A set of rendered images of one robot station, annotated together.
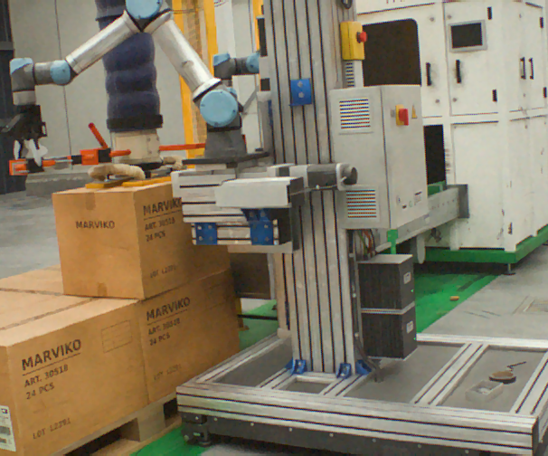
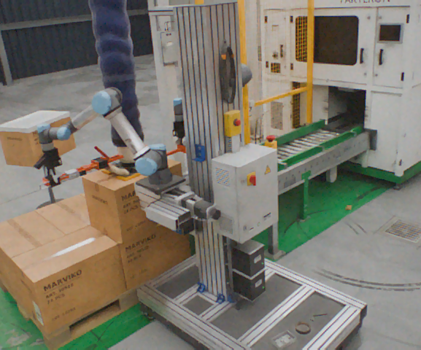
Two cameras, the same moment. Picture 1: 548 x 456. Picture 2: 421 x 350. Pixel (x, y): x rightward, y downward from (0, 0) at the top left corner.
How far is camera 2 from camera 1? 1.36 m
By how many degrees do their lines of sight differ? 21
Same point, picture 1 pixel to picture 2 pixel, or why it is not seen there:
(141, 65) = (126, 110)
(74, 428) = (78, 311)
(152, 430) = (128, 302)
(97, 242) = (101, 208)
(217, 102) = (143, 165)
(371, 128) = (230, 188)
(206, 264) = not seen: hidden behind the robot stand
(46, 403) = (60, 303)
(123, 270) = (113, 226)
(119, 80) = not seen: hidden behind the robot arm
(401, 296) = (251, 270)
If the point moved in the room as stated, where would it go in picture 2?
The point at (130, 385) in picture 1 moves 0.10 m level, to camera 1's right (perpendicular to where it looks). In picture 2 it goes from (114, 284) to (128, 286)
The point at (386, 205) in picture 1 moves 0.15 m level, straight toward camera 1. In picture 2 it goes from (237, 230) to (228, 243)
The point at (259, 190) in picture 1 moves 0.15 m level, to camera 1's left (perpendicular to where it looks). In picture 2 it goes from (163, 218) to (138, 216)
